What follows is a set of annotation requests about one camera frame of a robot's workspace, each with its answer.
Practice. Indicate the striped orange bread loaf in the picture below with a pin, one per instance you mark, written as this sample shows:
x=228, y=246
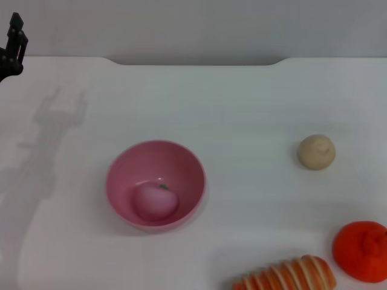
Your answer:
x=287, y=275

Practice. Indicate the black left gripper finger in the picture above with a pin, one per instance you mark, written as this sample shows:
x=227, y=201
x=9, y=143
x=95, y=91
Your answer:
x=16, y=39

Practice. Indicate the pink plastic bowl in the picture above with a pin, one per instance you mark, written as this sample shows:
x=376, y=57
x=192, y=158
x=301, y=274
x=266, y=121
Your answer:
x=151, y=163

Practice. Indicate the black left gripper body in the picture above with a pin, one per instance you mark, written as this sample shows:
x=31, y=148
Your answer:
x=7, y=65

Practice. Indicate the beige plush ball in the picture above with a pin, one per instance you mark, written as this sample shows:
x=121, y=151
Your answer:
x=316, y=152

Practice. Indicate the orange plush tangerine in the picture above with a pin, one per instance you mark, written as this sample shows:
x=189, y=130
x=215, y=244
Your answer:
x=356, y=256

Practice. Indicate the pink plush peach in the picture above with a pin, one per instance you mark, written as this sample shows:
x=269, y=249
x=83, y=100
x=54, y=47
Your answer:
x=154, y=202

